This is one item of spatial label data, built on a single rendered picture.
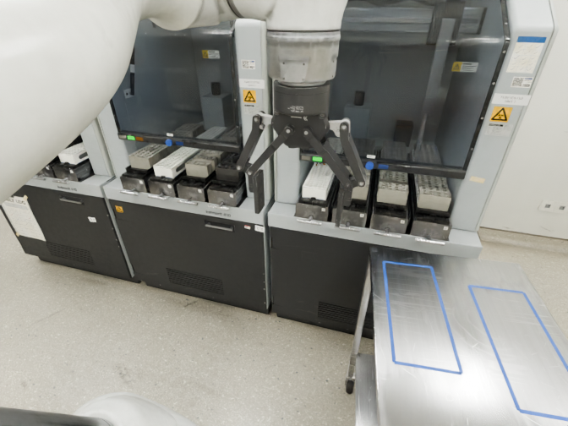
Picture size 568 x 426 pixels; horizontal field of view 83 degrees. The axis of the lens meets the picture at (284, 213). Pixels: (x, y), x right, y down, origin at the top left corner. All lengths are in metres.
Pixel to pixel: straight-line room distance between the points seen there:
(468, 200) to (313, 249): 0.64
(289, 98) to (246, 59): 0.88
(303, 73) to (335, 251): 1.08
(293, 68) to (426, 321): 0.70
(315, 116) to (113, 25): 0.30
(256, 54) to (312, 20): 0.88
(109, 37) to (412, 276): 0.95
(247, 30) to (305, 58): 0.88
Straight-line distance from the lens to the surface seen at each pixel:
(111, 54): 0.19
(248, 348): 1.81
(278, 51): 0.42
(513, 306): 1.07
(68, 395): 1.94
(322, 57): 0.42
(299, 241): 1.43
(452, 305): 0.99
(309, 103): 0.43
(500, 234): 2.89
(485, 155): 1.32
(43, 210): 2.28
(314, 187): 1.32
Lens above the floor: 1.49
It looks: 33 degrees down
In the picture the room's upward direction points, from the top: straight up
